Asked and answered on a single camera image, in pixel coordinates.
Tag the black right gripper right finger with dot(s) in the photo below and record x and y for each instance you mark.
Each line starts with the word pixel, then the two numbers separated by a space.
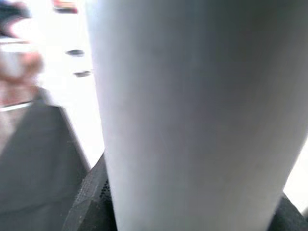
pixel 288 219

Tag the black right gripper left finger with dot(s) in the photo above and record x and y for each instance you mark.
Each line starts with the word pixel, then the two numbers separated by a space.
pixel 93 204

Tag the white plastic table leg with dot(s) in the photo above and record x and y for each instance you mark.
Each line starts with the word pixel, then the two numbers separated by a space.
pixel 192 108

